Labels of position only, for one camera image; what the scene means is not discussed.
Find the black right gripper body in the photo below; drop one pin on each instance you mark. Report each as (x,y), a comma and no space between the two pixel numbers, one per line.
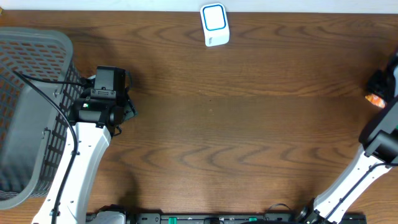
(384,83)

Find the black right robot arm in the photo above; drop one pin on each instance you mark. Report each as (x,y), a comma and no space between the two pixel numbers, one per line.
(376,155)

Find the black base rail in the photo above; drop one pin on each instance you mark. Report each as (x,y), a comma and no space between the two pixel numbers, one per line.
(154,218)

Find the white barcode scanner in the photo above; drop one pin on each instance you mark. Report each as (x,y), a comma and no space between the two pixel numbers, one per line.
(215,24)

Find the dark grey plastic basket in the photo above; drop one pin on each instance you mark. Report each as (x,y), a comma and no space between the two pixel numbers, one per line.
(33,133)

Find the small orange snack box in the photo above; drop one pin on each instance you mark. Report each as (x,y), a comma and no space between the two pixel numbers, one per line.
(375,100)

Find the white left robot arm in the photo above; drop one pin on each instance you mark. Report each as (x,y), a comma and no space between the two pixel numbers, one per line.
(94,118)

